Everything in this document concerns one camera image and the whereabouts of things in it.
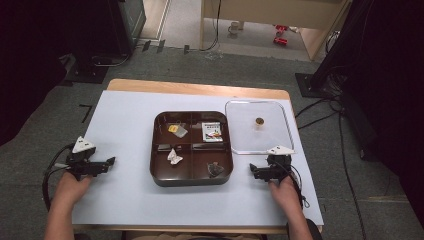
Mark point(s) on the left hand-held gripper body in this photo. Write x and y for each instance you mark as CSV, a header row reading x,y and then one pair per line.
x,y
83,166

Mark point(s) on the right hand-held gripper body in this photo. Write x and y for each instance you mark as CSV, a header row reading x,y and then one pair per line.
x,y
278,168

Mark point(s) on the person's left hand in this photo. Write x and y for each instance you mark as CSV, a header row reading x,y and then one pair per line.
x,y
70,190

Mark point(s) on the person's right hand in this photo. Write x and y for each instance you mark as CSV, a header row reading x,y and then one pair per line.
x,y
285,196

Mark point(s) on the clear lid with gold knob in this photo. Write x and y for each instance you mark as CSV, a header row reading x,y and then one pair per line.
x,y
246,133

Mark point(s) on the crumpled dark wrapper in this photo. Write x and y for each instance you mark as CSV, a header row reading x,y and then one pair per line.
x,y
215,169

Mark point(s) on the white table mat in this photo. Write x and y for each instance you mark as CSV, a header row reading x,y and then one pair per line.
x,y
126,200

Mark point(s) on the white and green packet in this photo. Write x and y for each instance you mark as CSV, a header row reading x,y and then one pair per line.
x,y
212,131

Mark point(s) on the crumpled white paper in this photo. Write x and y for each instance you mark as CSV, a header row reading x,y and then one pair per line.
x,y
174,157

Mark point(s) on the brown compartment tray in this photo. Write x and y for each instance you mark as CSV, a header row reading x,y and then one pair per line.
x,y
191,171

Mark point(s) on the yellow and silver packet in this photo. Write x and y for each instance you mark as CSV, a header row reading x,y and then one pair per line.
x,y
177,130

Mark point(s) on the wooden table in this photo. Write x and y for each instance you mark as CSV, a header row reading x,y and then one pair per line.
x,y
200,88

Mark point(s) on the black stand with base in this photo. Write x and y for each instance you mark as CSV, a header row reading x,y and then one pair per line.
x,y
328,70
100,33

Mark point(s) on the dark curtain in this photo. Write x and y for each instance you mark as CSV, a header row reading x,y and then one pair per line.
x,y
26,66
393,100

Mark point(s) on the red can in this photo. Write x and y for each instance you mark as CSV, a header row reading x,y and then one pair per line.
x,y
281,28
280,41

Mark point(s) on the grey cup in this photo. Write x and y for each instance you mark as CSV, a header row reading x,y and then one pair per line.
x,y
234,28

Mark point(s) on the light wooden desk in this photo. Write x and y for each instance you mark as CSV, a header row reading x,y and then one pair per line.
x,y
266,10

